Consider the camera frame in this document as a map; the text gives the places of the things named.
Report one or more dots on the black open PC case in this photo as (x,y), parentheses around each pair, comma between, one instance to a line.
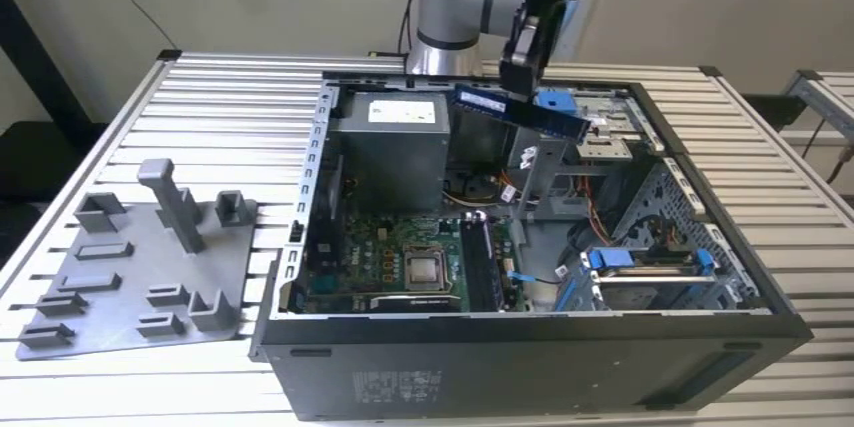
(468,372)

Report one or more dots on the grey metal drive cage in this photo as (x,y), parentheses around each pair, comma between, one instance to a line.
(604,152)

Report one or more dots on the black box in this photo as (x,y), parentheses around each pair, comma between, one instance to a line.
(775,112)

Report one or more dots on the grey parts rack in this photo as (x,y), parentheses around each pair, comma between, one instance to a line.
(134,257)

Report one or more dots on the silver CPU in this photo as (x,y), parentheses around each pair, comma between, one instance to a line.
(425,272)

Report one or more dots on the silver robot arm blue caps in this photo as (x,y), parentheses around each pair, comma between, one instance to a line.
(441,7)

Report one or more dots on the blue plastic drive latch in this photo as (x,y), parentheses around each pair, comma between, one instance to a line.
(557,99)

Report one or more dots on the blue RAM stick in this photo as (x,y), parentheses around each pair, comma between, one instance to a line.
(561,124)

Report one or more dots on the grey power supply unit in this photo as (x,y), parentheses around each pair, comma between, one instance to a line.
(388,167)

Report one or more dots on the aluminium frame table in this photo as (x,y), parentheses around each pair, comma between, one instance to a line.
(821,97)

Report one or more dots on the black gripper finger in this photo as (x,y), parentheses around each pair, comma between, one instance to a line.
(521,77)

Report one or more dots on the green motherboard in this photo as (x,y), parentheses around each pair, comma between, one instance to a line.
(374,247)

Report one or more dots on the black graphics card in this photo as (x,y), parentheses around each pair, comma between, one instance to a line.
(414,303)

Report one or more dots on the hard disk in blue carrier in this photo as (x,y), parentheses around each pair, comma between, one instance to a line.
(641,274)

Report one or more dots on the CPU socket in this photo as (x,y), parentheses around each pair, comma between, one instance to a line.
(422,248)

